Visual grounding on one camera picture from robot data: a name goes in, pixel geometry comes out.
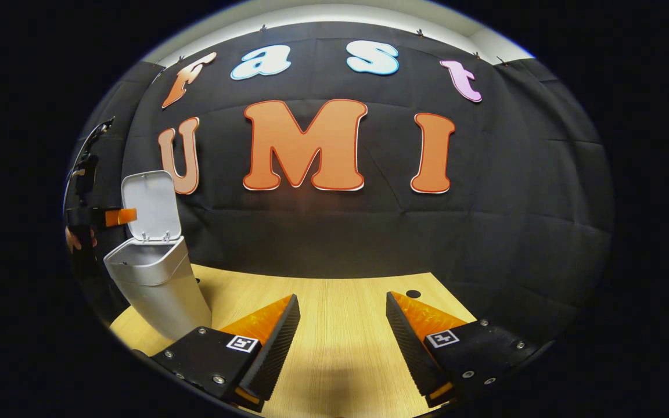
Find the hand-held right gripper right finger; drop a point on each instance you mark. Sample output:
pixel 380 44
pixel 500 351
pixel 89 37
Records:
pixel 413 348

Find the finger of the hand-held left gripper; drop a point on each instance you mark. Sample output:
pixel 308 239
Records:
pixel 119 217

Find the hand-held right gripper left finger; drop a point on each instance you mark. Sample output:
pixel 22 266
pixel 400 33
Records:
pixel 273 354

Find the white desktop garbage bin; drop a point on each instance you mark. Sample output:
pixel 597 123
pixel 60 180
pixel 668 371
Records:
pixel 160 290

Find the wooden desktop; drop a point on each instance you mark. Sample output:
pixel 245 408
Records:
pixel 340 325

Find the black backdrop cloth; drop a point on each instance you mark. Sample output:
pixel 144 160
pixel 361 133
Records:
pixel 514 203

